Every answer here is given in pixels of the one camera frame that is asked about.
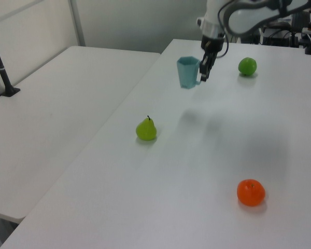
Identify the orange mandarin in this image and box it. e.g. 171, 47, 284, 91
236, 178, 266, 207

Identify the white side table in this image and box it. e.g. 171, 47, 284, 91
0, 45, 162, 224

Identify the green apple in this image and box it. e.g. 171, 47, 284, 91
238, 57, 258, 77

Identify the light blue faceted mug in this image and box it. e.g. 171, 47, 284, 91
176, 56, 206, 90

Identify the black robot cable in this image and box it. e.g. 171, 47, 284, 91
217, 0, 230, 58

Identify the yellow-green pear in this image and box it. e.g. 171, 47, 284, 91
135, 115, 158, 142

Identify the dark background equipment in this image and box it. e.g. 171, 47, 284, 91
258, 12, 311, 48

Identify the white partition frame post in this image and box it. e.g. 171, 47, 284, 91
68, 0, 87, 48

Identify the black camera pole with base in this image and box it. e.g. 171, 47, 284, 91
0, 25, 21, 98

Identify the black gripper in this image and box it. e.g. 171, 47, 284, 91
199, 35, 225, 83

